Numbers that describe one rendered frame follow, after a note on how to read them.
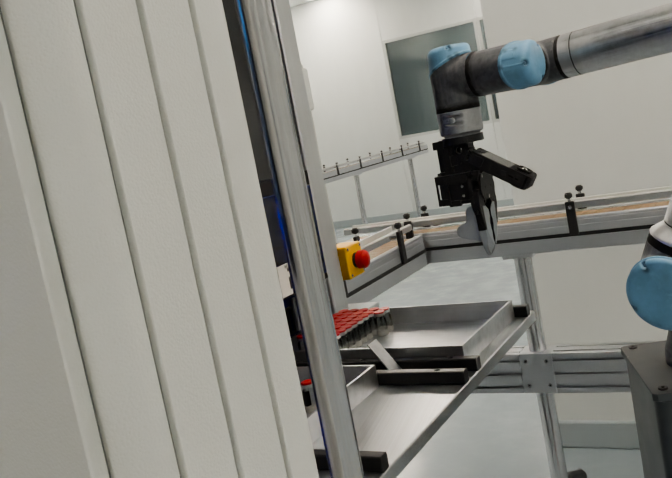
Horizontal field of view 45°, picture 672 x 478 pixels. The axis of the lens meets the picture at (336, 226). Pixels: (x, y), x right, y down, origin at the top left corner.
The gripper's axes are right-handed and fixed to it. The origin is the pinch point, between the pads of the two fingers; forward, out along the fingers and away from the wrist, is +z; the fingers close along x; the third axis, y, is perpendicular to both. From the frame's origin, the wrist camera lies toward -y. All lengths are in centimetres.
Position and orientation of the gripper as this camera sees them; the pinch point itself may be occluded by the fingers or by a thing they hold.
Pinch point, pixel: (493, 246)
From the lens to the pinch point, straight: 143.5
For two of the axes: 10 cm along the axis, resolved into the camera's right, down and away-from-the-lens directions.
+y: -8.6, 1.1, 5.0
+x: -4.7, 1.9, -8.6
